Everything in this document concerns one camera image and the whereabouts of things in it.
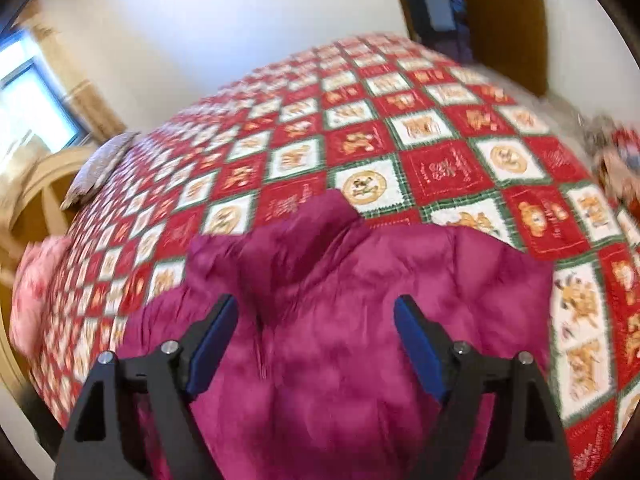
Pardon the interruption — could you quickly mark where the pink floral pillow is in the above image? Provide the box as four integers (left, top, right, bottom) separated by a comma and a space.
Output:
9, 235, 76, 356

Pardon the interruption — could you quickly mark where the beige wooden headboard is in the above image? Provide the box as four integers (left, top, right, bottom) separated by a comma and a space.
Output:
0, 147, 101, 396

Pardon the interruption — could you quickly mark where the striped pillow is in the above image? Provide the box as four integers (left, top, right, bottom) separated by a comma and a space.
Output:
60, 131, 142, 211

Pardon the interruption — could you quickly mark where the magenta down jacket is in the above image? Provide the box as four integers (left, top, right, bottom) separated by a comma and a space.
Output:
117, 191, 556, 480

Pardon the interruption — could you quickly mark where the red checkered printed quilt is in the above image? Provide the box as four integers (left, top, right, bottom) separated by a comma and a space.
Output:
20, 32, 640, 476

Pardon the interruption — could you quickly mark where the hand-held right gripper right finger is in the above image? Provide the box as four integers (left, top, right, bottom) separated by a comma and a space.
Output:
393, 295, 576, 480

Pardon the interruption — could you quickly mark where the beige patterned curtain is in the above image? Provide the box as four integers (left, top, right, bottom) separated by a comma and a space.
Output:
20, 5, 126, 146

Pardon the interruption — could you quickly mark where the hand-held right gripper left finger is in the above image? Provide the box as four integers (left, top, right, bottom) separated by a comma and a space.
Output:
52, 294, 240, 480

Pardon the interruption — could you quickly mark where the window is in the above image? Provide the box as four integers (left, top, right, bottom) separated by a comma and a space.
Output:
0, 27, 83, 161

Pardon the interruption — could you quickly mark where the brown wooden door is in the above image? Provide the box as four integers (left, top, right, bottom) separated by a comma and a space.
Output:
457, 0, 551, 96

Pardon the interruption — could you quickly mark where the pile of clothes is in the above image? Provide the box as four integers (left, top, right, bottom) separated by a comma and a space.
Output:
582, 115, 640, 201

